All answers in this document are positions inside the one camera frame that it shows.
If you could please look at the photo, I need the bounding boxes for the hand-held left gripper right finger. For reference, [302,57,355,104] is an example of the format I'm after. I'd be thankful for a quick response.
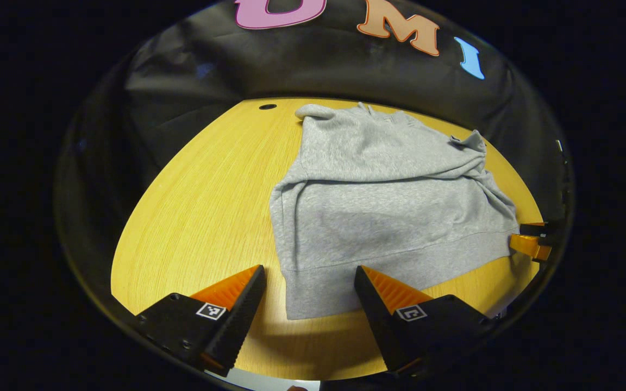
[354,265,496,376]

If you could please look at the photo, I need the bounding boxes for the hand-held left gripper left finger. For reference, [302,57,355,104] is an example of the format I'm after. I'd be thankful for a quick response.
[135,264,267,376]

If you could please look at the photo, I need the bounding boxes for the grey zip-neck sweatshirt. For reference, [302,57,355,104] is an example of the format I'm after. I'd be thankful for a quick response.
[270,102,520,321]

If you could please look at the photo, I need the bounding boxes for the black backdrop cloth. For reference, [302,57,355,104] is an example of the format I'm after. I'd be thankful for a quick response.
[55,0,574,229]

